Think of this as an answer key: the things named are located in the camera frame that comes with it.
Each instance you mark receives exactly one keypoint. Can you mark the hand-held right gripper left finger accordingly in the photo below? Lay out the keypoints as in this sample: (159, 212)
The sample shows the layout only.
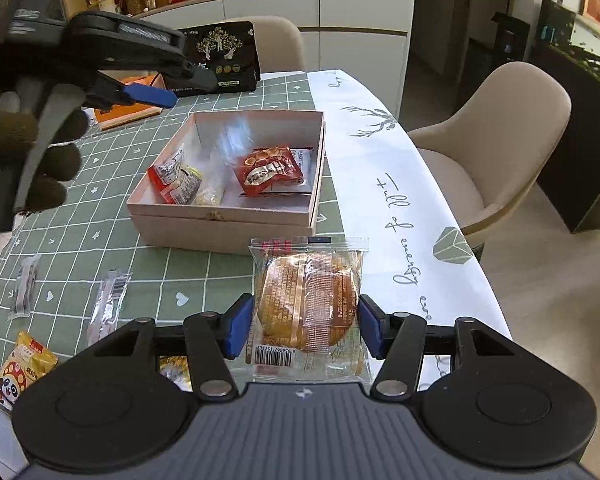
(240, 325)

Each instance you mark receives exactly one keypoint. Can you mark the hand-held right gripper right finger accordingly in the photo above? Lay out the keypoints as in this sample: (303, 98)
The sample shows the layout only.
(372, 325)

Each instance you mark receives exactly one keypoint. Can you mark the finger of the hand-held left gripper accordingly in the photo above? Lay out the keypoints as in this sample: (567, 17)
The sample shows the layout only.
(150, 94)
(195, 77)

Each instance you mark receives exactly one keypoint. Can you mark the round cake packet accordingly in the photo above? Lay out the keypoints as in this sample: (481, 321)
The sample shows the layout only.
(305, 300)

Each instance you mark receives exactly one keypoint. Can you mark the red and white snack packet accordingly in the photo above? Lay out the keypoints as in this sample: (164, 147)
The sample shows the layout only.
(172, 175)

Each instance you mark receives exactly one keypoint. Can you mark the pink cardboard box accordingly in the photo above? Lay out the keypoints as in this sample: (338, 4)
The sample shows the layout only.
(230, 227)

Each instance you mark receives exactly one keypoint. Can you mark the long clear snack packet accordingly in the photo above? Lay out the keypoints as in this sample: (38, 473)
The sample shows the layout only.
(215, 180)

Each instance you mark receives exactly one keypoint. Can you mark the person's left hand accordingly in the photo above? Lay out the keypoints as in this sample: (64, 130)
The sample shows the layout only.
(60, 160)

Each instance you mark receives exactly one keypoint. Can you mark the orange tissue box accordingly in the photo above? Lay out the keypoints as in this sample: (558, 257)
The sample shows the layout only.
(125, 117)

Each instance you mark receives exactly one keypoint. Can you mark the white tumbler cup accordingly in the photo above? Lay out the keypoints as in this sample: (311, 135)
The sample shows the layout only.
(107, 4)

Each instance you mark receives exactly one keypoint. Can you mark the black snack bag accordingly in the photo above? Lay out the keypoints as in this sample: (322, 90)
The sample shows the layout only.
(230, 50)

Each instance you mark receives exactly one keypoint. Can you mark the green checked tablecloth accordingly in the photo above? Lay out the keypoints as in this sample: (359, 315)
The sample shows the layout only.
(180, 270)

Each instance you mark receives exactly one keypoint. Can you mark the beige chair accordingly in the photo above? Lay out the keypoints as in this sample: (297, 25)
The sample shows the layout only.
(275, 45)
(505, 125)

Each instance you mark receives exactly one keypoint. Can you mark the small clear snack packet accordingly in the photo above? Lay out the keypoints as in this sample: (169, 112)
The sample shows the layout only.
(107, 305)
(24, 285)

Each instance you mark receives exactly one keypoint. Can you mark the yellow panda snack packet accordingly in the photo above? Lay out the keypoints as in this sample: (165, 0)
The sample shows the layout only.
(22, 370)

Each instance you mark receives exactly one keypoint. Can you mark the black fish tank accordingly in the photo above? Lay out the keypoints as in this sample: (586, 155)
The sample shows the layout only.
(580, 135)

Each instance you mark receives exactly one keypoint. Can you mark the black water dispenser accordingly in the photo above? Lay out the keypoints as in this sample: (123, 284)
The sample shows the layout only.
(502, 45)

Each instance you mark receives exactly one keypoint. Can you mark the wooden wall cabinet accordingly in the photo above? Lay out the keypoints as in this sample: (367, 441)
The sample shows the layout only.
(360, 15)

